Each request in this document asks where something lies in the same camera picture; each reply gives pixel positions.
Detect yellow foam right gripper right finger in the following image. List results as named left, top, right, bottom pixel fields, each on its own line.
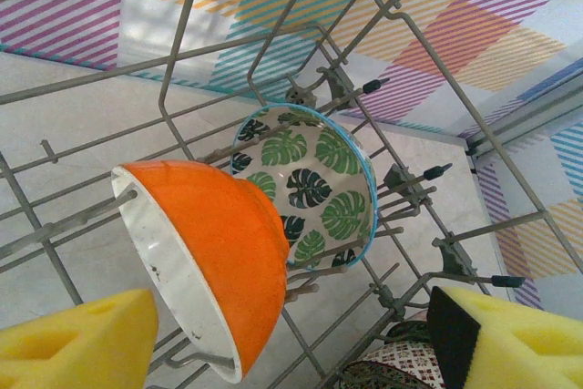
left=426, top=286, right=583, bottom=389

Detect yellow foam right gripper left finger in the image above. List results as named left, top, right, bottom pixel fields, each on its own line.
left=0, top=288, right=159, bottom=389

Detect green patterned ceramic bowl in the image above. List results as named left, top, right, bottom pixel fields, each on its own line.
left=345, top=342, right=441, bottom=389

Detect orange bowl white inside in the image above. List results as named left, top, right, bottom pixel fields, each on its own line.
left=110, top=159, right=292, bottom=384

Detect green leaf print bowl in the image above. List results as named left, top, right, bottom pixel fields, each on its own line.
left=230, top=105, right=379, bottom=271

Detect aluminium frame post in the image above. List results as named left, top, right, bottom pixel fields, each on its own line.
left=464, top=81, right=583, bottom=160

